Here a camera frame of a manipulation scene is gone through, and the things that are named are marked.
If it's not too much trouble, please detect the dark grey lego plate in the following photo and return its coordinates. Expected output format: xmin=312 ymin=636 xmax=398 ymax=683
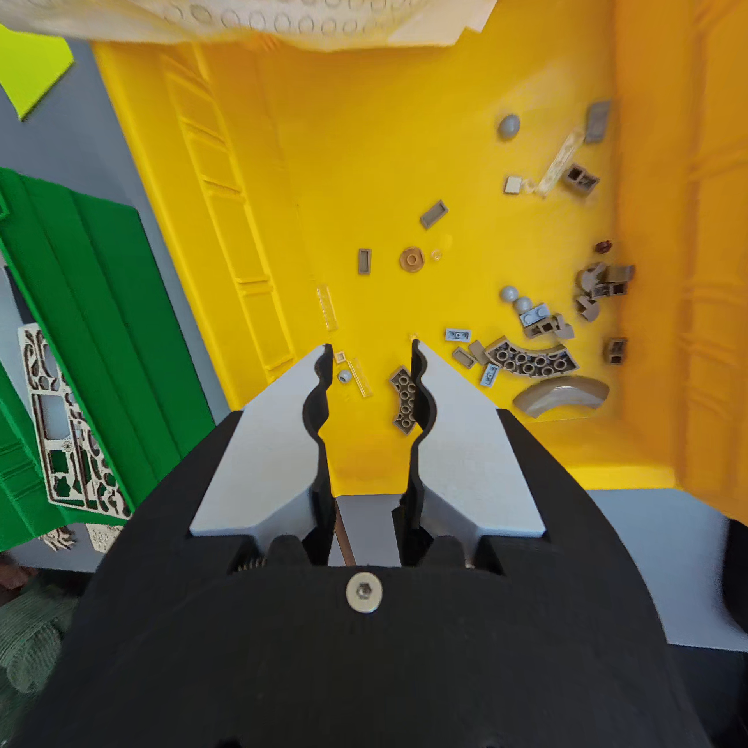
xmin=584 ymin=101 xmax=612 ymax=145

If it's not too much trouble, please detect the dark tan two-hole lego brick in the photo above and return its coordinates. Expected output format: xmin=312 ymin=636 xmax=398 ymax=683
xmin=561 ymin=163 xmax=600 ymax=197

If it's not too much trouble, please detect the thin brown rod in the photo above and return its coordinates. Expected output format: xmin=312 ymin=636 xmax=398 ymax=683
xmin=334 ymin=503 xmax=357 ymax=568

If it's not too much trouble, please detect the long curved studded lego brick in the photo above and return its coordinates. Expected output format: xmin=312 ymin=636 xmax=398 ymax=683
xmin=484 ymin=335 xmax=580 ymax=378

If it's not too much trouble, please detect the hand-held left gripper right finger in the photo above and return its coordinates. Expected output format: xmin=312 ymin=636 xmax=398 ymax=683
xmin=393 ymin=339 xmax=548 ymax=568

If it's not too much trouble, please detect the short curved studded lego brick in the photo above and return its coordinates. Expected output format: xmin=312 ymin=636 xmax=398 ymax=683
xmin=388 ymin=366 xmax=423 ymax=436

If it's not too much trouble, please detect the pale cut-out sheet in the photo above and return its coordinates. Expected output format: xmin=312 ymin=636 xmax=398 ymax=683
xmin=18 ymin=324 xmax=132 ymax=521

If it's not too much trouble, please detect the pile of dark tan pieces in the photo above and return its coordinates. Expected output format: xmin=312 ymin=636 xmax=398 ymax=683
xmin=575 ymin=262 xmax=636 ymax=323

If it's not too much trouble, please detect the long transparent lego plate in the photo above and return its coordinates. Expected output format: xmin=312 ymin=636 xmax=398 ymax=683
xmin=536 ymin=130 xmax=585 ymax=198

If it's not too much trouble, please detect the white circle-printed paper bag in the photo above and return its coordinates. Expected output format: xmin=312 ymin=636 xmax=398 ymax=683
xmin=0 ymin=0 xmax=499 ymax=53

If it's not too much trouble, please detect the yellow plastic bin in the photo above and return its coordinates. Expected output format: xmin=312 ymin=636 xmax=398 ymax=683
xmin=92 ymin=0 xmax=748 ymax=527

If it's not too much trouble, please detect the smooth curved dark tan brick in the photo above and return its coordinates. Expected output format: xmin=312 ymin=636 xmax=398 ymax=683
xmin=512 ymin=376 xmax=610 ymax=419

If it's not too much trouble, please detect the green plastic bin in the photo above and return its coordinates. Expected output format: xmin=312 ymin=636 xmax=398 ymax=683
xmin=0 ymin=166 xmax=217 ymax=553

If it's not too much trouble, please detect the green corduroy clothing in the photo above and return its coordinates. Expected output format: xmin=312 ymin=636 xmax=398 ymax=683
xmin=0 ymin=575 xmax=79 ymax=748

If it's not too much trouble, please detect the yellow-green sheet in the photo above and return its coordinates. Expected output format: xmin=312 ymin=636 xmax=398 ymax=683
xmin=0 ymin=23 xmax=75 ymax=122

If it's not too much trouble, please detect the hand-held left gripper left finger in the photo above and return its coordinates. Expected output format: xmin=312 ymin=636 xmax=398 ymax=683
xmin=187 ymin=344 xmax=337 ymax=566

